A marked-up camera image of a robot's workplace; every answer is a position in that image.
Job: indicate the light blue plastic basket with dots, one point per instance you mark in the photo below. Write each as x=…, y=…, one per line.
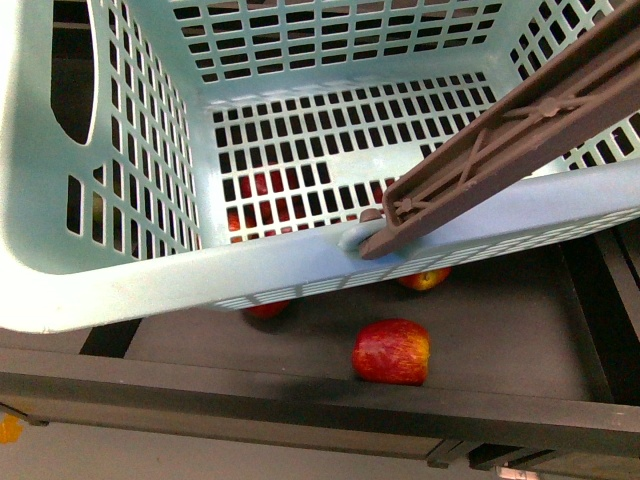
x=161, y=155

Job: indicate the brown basket handle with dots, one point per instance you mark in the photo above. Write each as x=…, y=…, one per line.
x=591, y=85

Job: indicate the red apple under basket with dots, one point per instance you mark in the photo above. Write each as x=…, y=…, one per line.
x=267, y=311

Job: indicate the red yellow apple behind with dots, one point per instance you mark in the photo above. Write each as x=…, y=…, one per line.
x=426, y=280

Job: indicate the red apple front tray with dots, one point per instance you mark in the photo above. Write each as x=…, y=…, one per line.
x=392, y=351

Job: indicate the black front left tray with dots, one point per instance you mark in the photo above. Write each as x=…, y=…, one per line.
x=534, y=359

